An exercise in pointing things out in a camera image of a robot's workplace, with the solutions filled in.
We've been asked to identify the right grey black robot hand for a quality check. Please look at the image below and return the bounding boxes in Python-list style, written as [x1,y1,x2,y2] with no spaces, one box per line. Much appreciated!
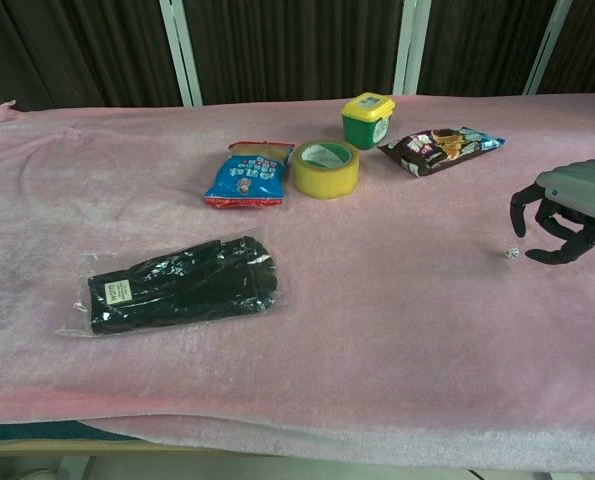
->
[509,159,595,265]

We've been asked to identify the yellow packing tape roll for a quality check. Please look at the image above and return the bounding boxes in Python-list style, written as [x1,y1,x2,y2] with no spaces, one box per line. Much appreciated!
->
[291,139,362,200]

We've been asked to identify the dark brown snack packet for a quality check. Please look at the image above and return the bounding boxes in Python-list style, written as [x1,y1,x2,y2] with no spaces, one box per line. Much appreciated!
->
[377,124,506,179]

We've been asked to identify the green tub with yellow lid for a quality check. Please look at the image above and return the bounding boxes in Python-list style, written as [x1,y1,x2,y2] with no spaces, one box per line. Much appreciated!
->
[340,91,397,151]

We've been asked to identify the pink fleece blanket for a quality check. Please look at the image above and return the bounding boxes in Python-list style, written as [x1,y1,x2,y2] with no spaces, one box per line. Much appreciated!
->
[0,92,595,472]

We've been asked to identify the dark pleated curtain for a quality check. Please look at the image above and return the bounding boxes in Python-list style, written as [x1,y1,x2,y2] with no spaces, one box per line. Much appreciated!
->
[0,0,595,129]

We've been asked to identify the blue red snack packet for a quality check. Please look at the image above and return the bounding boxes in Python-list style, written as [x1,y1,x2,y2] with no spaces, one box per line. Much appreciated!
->
[202,140,297,210]

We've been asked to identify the black gloves in clear bag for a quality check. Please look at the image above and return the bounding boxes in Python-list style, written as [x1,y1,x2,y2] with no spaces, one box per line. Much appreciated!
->
[55,225,288,340]

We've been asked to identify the teal table cover edge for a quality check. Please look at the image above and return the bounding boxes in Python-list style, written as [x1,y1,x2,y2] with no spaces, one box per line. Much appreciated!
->
[0,419,143,443]

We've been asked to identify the white metal frame post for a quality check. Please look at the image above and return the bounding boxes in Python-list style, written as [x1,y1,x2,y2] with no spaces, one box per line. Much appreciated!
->
[392,0,430,97]
[158,0,203,107]
[523,0,574,96]

